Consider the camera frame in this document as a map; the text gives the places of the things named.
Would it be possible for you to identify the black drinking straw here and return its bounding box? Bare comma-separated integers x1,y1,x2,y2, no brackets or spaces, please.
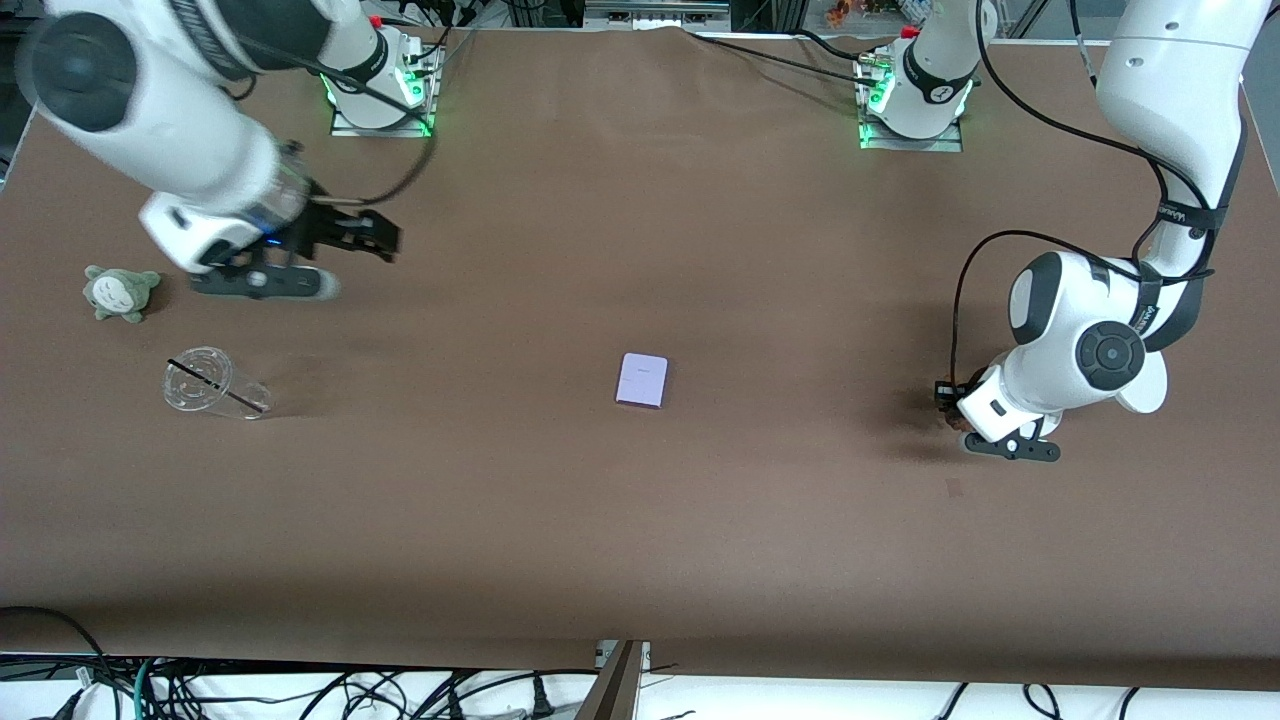
168,358,266,413

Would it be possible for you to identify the grey-green Totoro plush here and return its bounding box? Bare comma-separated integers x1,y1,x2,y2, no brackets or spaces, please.
83,265,162,323

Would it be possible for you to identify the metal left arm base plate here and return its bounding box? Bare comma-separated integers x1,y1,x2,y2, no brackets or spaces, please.
857,55,964,153

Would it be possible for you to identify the aluminium table leg profile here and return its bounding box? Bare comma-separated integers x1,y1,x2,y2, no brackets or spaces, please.
575,640,651,720

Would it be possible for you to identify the silver metal bracket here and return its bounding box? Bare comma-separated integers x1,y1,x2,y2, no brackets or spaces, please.
585,0,731,31

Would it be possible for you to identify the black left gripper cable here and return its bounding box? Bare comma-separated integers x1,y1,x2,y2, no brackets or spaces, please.
950,0,1216,389

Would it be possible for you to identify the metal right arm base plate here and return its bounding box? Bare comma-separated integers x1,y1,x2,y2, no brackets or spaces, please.
330,45,437,139

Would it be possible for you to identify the lilac phone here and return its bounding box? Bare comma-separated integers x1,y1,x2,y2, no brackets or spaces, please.
615,352,669,409

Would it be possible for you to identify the clear plastic cup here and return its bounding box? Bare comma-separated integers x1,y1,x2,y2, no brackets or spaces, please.
163,346,272,421

